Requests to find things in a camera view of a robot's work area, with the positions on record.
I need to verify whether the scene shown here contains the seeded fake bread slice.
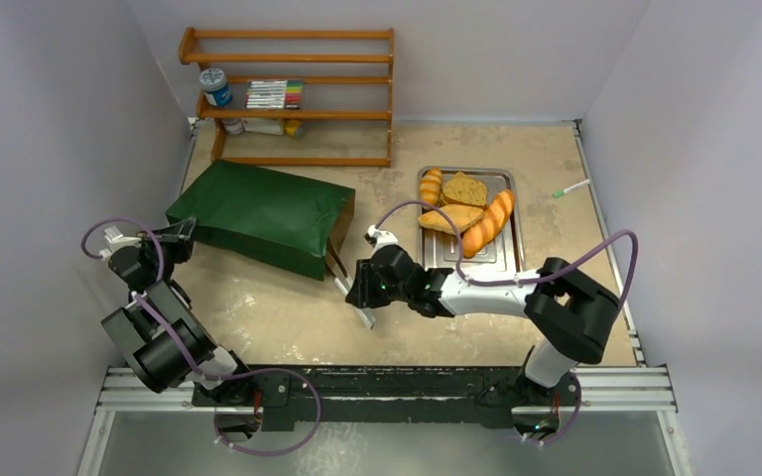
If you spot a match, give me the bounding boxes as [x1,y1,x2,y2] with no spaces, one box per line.
[441,173,489,208]

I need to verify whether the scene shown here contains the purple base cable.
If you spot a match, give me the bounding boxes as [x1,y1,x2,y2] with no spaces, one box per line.
[212,367,323,458]
[520,371,583,449]

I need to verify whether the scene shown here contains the white small box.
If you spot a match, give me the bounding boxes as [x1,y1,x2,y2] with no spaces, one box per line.
[241,118,285,136]

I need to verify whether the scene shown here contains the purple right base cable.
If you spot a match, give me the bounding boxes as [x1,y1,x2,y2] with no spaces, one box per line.
[520,371,583,449]

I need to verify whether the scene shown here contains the yellow small bottle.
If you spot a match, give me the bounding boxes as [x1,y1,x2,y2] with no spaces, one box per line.
[283,119,305,138]

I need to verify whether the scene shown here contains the triangular orange fake pastry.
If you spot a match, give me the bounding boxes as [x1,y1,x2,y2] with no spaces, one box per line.
[418,204,484,235]

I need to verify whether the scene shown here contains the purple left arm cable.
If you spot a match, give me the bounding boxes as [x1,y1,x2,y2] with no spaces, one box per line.
[80,217,224,379]

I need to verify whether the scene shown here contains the orange fake bread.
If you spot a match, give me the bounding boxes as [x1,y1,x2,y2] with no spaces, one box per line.
[419,168,444,205]

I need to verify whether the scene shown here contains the small grey jar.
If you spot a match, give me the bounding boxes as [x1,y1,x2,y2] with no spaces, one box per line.
[220,118,244,135]

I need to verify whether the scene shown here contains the green brown paper bag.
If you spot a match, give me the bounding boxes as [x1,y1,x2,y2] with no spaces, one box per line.
[166,161,356,281]

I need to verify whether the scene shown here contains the green white marker pen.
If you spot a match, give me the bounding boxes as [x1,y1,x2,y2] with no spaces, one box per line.
[552,178,590,198]

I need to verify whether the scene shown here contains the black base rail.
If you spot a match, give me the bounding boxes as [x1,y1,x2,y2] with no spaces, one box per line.
[192,365,580,434]

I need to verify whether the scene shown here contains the long orange fake baguette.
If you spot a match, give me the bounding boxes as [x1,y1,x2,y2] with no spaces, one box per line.
[461,189,516,259]

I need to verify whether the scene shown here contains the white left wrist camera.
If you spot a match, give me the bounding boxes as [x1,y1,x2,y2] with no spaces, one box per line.
[99,226,141,261]

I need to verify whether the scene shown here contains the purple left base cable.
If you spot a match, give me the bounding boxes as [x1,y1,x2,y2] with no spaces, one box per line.
[212,367,323,458]

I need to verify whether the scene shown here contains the blue white jar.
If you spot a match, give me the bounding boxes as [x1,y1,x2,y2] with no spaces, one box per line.
[198,67,233,107]

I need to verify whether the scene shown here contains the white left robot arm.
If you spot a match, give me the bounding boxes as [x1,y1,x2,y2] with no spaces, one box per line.
[98,217,256,406]

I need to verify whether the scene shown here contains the orange wooden shelf rack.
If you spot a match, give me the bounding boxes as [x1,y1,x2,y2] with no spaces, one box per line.
[178,27,395,168]

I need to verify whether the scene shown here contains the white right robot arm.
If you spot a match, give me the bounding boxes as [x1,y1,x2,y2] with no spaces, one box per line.
[345,245,621,404]

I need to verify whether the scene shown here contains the silver metal tongs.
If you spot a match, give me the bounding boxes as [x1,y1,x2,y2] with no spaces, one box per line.
[325,238,376,329]

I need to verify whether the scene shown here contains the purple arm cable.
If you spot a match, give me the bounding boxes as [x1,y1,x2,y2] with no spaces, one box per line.
[80,217,224,379]
[370,199,639,310]

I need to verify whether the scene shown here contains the silver metal tray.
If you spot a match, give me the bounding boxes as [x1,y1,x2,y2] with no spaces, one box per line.
[418,166,524,273]

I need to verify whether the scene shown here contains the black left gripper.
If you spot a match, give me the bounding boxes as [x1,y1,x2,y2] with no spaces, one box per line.
[135,218,196,283]

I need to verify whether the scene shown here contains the pack of coloured markers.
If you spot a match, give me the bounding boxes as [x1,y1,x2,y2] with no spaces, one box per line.
[245,79,305,110]

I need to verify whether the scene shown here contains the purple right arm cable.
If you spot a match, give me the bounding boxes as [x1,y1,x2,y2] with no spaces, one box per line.
[370,199,639,310]

